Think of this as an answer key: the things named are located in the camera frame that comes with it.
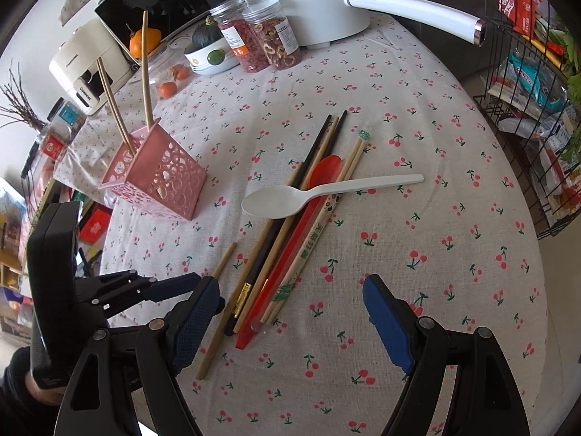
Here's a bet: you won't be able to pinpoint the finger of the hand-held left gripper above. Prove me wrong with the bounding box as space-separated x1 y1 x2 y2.
75 270 157 323
109 273 203 328

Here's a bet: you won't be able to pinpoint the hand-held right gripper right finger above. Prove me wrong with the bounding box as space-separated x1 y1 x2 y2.
362 274 532 436

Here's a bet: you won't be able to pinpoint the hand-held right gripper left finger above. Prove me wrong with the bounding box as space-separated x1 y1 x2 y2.
54 276 225 436

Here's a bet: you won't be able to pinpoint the wooden chopstick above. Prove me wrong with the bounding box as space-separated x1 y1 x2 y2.
101 57 137 155
297 116 340 191
142 9 155 128
236 161 304 294
97 59 132 157
195 242 237 380

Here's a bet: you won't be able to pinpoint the black chopstick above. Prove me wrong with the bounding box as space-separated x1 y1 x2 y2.
285 115 333 189
224 110 349 335

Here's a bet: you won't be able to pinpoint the pink perforated utensil basket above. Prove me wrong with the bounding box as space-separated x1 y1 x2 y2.
99 118 208 222

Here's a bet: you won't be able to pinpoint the paper-wrapped chopsticks pair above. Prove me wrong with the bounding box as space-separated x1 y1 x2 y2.
262 129 372 325

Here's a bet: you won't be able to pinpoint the red plastic spoon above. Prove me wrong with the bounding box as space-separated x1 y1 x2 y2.
235 154 344 350

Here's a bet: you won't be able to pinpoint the white plastic spoon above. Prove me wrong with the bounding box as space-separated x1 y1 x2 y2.
241 174 424 219

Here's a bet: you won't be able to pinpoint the person's left forearm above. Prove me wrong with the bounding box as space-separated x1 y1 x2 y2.
0 347 57 436

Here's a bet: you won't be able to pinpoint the person's left hand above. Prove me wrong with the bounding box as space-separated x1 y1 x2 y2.
25 370 62 403

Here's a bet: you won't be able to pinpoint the red box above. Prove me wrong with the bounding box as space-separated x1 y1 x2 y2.
78 206 113 242

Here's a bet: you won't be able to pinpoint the cherry print tablecloth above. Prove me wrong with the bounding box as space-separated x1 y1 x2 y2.
97 9 551 436

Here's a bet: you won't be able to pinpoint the cherry print side cloth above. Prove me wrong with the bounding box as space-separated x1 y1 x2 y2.
53 97 157 194

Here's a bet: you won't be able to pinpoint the dried branches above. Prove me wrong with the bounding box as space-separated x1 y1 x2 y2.
0 62 47 132

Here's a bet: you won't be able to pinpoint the white air fryer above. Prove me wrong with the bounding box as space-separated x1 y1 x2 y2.
48 18 138 116

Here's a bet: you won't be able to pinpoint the white flower print bowl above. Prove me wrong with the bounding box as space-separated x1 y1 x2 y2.
184 39 237 77

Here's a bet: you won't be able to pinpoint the clear glass jar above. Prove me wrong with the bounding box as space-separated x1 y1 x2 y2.
149 39 194 88

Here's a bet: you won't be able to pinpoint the large orange fruit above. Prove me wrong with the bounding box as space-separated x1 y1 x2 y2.
128 25 163 59

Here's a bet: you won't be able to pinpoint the dark green squash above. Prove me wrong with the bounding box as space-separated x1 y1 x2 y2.
191 15 224 52

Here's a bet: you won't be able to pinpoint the jar of red dried fruit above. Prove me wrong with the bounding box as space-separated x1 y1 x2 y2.
212 0 256 73

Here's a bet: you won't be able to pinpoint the jar of dried fruit rings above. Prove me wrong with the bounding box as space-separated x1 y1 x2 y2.
242 0 303 72

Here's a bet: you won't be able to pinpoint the blue snack packet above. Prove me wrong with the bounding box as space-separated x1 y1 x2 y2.
507 52 569 115

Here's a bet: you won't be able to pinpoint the white electric pot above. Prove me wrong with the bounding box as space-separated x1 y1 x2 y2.
229 0 487 48

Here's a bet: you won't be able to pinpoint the green leafy herbs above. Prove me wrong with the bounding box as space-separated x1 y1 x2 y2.
548 25 581 166

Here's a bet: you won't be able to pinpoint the red snack packets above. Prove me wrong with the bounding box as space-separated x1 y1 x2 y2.
496 0 546 41

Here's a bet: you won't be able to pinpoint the black wire rack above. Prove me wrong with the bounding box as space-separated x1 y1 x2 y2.
472 7 581 242

